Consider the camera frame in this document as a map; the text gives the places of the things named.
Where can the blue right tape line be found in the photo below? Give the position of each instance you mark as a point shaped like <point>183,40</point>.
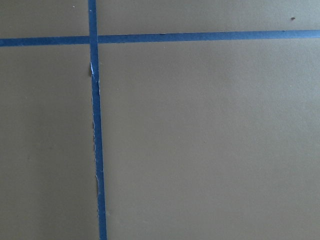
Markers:
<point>96,112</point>

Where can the blue tape line crosswise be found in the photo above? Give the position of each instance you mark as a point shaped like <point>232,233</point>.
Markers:
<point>160,37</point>

